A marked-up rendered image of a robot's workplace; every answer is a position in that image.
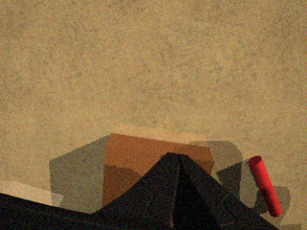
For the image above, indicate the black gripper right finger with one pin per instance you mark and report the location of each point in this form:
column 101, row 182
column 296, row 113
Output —
column 204, row 204

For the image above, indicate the red cylinder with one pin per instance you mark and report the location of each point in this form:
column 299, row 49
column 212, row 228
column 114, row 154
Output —
column 262, row 177

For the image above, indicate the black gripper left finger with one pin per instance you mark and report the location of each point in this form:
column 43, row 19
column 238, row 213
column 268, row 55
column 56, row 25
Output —
column 148, row 205

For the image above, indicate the brown square block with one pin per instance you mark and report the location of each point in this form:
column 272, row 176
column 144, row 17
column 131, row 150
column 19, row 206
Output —
column 129, row 158

